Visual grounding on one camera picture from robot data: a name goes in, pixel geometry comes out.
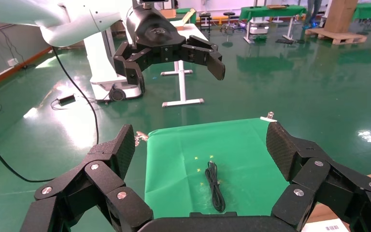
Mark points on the white wheeled stand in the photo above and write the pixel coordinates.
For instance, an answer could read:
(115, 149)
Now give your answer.
(102, 70)

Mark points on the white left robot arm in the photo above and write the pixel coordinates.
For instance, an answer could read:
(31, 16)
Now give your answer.
(60, 22)

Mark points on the wooden pallet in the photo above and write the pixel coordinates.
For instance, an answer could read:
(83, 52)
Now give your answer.
(339, 36)

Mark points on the tall cardboard carton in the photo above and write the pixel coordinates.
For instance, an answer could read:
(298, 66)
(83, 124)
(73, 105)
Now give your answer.
(340, 16)

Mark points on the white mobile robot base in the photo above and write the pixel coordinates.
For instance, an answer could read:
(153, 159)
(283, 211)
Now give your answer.
(258, 29)

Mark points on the white table with legs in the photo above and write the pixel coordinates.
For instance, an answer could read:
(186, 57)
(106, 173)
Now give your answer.
(181, 83)

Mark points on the black power adapter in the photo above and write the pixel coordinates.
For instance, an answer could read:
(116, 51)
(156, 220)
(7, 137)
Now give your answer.
(66, 99)

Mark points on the white wall socket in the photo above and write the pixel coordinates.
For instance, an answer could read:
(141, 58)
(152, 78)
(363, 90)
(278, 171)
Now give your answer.
(13, 62)

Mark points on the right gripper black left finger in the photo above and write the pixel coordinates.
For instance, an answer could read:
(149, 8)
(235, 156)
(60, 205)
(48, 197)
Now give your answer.
(102, 179)

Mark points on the silver metal binder clip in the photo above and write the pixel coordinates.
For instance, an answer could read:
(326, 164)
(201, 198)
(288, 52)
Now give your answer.
(140, 137)
(268, 117)

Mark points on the person legs blue shoes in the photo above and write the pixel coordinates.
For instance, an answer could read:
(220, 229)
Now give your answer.
(313, 9)

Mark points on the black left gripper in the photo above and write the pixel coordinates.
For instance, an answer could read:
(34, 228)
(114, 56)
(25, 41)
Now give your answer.
(155, 32)

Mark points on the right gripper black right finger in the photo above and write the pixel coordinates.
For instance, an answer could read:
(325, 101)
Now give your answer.
(313, 179)

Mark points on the brown cardboard mailer box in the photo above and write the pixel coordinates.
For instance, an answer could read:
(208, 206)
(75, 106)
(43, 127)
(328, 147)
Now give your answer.
(323, 213)

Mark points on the white printed paper sheet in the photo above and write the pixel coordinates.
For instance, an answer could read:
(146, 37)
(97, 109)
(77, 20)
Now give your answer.
(329, 228)

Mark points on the open cardboard box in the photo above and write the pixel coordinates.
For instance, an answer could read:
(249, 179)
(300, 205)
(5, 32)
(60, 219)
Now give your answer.
(168, 13)

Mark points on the green table cloth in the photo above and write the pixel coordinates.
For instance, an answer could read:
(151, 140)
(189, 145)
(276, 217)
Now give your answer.
(243, 153)

